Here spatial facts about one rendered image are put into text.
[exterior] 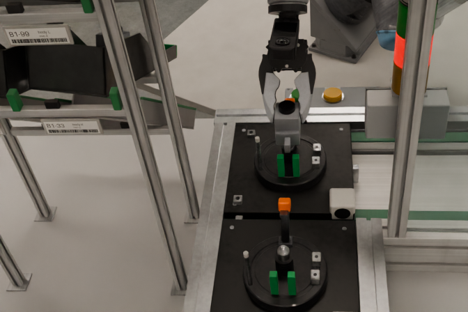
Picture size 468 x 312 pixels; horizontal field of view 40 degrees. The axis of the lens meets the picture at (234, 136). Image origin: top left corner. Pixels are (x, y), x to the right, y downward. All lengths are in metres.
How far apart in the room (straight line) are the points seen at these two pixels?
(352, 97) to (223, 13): 0.62
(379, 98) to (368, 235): 0.29
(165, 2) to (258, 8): 1.80
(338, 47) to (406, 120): 0.74
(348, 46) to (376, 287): 0.74
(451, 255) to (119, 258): 0.63
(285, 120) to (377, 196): 0.26
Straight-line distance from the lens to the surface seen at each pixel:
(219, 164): 1.31
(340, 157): 1.29
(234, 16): 1.90
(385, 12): 1.51
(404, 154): 1.02
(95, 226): 1.39
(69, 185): 1.49
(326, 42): 1.70
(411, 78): 0.92
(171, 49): 1.18
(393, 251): 1.21
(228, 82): 1.65
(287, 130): 1.17
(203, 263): 1.16
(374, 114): 1.00
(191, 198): 1.30
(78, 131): 0.97
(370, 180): 1.32
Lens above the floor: 1.89
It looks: 43 degrees down
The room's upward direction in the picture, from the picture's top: 8 degrees counter-clockwise
